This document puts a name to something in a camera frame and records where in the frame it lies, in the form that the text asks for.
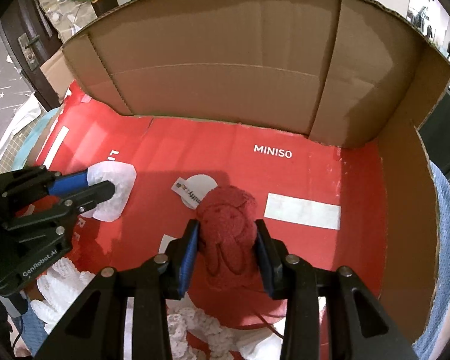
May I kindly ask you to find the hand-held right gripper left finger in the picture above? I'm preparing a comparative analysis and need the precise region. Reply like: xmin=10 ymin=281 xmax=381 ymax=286
xmin=34 ymin=218 xmax=201 ymax=360

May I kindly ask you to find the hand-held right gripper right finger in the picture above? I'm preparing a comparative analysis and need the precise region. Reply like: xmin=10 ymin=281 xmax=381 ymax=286
xmin=254 ymin=219 xmax=419 ymax=360

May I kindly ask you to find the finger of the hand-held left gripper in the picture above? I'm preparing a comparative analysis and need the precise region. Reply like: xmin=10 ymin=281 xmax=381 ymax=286
xmin=2 ymin=180 xmax=115 ymax=235
xmin=0 ymin=165 xmax=92 ymax=199

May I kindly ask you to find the white sheer pouch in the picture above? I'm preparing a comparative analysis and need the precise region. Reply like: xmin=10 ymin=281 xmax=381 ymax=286
xmin=86 ymin=161 xmax=137 ymax=223

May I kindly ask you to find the white mesh bath sponge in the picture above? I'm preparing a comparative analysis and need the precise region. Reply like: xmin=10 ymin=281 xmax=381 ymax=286
xmin=35 ymin=257 xmax=98 ymax=336

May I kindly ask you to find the red knitted pouch with cord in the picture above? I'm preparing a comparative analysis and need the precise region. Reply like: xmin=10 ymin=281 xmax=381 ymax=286
xmin=195 ymin=184 xmax=286 ymax=342

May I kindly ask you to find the cream crochet scrunchie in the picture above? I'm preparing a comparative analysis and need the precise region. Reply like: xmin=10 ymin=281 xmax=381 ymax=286
xmin=167 ymin=305 xmax=241 ymax=360

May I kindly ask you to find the white plastic bag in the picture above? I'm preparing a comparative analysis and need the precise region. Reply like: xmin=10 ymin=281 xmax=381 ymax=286
xmin=232 ymin=320 xmax=286 ymax=360

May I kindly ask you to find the cardboard box with red floor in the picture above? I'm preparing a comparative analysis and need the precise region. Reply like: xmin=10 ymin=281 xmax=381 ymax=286
xmin=13 ymin=0 xmax=450 ymax=360

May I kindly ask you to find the light teal bed sheet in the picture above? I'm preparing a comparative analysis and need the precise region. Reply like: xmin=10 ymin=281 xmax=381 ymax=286
xmin=13 ymin=107 xmax=61 ymax=169

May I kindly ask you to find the white paper tag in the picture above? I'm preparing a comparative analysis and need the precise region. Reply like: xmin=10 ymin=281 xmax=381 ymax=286
xmin=171 ymin=181 xmax=196 ymax=205

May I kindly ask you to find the white crumpled plastic sheet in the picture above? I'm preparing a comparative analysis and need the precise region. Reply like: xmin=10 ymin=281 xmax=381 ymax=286
xmin=0 ymin=94 xmax=47 ymax=166

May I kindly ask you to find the dark brown door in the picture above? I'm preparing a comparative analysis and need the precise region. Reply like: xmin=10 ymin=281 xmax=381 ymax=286
xmin=13 ymin=0 xmax=119 ymax=109

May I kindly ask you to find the beige hanging organizer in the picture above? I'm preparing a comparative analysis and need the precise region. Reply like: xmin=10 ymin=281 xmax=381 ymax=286
xmin=41 ymin=0 xmax=98 ymax=42

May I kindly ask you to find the blue fleece blanket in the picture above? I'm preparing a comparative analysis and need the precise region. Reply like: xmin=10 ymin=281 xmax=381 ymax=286
xmin=13 ymin=165 xmax=450 ymax=359

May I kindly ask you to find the table with dark cloth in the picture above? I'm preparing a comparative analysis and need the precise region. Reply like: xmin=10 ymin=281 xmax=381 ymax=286
xmin=418 ymin=86 xmax=450 ymax=181

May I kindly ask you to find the metal door handle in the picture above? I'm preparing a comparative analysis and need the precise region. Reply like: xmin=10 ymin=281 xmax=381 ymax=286
xmin=17 ymin=34 xmax=42 ymax=70

